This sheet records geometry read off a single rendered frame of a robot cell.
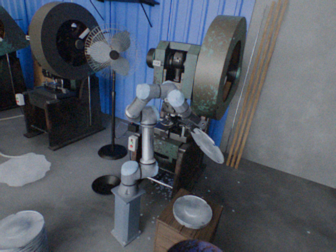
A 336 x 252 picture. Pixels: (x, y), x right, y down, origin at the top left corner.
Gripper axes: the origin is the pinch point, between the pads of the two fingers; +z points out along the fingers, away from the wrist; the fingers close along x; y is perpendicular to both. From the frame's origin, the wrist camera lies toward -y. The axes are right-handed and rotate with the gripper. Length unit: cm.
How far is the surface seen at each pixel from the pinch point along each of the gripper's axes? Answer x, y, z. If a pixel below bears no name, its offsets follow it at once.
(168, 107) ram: -17, 65, 32
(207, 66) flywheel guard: -39.8, 19.7, -9.9
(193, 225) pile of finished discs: 48, -11, 45
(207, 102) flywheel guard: -26.1, 17.3, 11.4
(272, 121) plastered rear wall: -107, 20, 158
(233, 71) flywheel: -62, 19, 18
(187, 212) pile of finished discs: 45, -1, 48
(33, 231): 111, 52, -7
